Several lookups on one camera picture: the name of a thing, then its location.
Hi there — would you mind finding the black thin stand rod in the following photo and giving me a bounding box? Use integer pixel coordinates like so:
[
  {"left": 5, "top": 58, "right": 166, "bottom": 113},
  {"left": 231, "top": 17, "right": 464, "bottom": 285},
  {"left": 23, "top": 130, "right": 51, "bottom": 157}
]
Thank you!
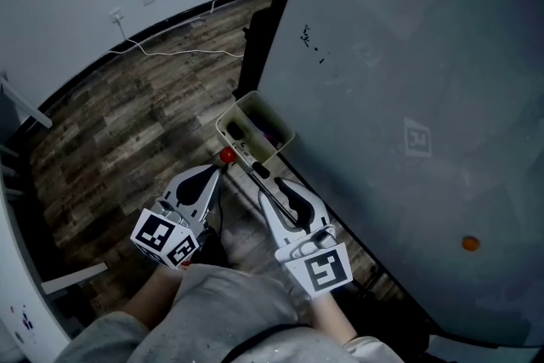
[{"left": 250, "top": 174, "right": 301, "bottom": 229}]

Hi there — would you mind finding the white marker holder box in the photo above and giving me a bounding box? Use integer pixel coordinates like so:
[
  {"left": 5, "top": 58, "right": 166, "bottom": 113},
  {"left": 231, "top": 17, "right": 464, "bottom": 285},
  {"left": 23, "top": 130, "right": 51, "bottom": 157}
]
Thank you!
[{"left": 214, "top": 89, "right": 297, "bottom": 167}]

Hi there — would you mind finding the white whiteboard marker black cap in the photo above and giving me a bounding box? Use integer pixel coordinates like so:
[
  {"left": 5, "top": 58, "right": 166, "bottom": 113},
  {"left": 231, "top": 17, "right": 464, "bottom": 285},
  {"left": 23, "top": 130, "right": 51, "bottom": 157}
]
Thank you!
[{"left": 235, "top": 139, "right": 271, "bottom": 179}]

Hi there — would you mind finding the large whiteboard with black frame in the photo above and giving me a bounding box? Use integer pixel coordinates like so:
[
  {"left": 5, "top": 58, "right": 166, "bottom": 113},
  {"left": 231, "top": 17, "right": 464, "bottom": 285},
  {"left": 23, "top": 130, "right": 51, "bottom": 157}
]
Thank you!
[{"left": 232, "top": 0, "right": 544, "bottom": 354}]

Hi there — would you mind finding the person's right forearm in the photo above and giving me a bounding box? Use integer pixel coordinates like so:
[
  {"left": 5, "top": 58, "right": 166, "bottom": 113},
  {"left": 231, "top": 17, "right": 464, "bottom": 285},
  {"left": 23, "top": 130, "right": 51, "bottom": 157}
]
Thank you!
[{"left": 311, "top": 289, "right": 359, "bottom": 344}]

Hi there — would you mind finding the white furniture frame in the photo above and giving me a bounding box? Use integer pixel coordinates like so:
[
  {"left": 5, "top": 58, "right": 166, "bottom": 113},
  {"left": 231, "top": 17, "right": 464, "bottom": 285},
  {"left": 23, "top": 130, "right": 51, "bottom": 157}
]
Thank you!
[{"left": 0, "top": 74, "right": 108, "bottom": 297}]

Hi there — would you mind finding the white power cable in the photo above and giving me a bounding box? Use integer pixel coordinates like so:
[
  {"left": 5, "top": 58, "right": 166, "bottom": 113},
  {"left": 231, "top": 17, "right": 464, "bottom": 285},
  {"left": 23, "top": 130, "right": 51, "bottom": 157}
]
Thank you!
[{"left": 107, "top": 17, "right": 247, "bottom": 58}]

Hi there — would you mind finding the person's left forearm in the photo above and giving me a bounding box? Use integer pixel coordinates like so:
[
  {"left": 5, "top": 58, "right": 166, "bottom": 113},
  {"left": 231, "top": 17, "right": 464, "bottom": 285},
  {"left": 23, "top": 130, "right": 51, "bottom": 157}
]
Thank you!
[{"left": 122, "top": 262, "right": 189, "bottom": 329}]

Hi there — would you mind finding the white table with ink spots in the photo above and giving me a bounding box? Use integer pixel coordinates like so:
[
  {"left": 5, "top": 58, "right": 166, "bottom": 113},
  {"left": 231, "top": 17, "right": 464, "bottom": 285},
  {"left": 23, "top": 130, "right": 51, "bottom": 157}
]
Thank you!
[{"left": 0, "top": 178, "right": 71, "bottom": 363}]

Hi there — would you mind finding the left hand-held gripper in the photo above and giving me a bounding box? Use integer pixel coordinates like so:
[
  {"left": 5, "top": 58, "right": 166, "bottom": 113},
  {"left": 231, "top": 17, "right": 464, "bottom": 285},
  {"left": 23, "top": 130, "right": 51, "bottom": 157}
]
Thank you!
[{"left": 129, "top": 164, "right": 223, "bottom": 270}]

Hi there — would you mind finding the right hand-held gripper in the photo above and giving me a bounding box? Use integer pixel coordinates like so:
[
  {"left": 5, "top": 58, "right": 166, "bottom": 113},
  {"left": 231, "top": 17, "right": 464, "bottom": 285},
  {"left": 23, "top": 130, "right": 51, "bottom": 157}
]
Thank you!
[{"left": 258, "top": 177, "right": 354, "bottom": 301}]

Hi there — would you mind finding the person's grey clothing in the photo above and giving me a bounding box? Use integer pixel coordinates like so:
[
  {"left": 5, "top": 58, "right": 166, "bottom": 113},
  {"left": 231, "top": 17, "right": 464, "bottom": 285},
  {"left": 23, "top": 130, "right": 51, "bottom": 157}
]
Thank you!
[{"left": 54, "top": 262, "right": 405, "bottom": 363}]

